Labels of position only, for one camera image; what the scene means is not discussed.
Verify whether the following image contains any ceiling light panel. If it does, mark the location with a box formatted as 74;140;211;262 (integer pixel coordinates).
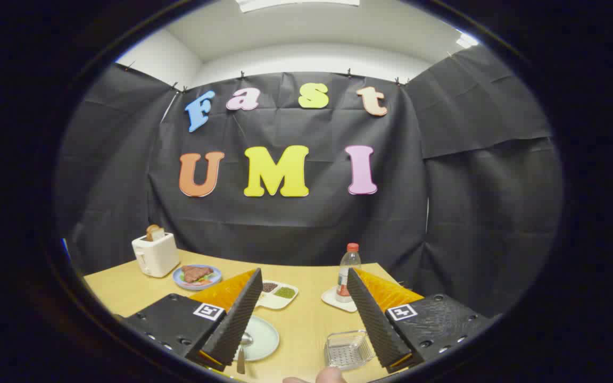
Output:
235;0;361;13

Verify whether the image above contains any white toaster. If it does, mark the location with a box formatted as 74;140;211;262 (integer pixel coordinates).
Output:
131;232;180;278

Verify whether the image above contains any white square coaster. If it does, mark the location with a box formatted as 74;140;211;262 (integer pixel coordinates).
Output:
321;286;359;313

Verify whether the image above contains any clear bottle with red cap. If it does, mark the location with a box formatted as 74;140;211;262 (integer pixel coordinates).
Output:
337;243;362;304

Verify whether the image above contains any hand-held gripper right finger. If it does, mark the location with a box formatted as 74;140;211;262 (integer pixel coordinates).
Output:
346;268;499;374

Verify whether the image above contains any clear plastic container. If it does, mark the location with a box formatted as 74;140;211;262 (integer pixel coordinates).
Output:
324;330;376;371

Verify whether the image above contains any small blue plate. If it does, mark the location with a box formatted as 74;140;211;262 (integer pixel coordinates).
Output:
172;264;222;291

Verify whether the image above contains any wooden-handled metal spoon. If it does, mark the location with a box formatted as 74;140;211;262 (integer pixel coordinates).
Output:
236;332;254;374

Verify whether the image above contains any sandwich with meat and greens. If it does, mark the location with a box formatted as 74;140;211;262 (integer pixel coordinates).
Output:
181;265;214;284

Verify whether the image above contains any white divided tray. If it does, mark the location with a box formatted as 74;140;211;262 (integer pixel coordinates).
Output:
256;280;300;311

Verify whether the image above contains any pale green plate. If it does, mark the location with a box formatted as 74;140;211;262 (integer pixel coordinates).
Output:
232;315;280;362

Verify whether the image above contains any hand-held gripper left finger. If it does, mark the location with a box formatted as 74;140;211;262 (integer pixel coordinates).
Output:
120;268;263;373

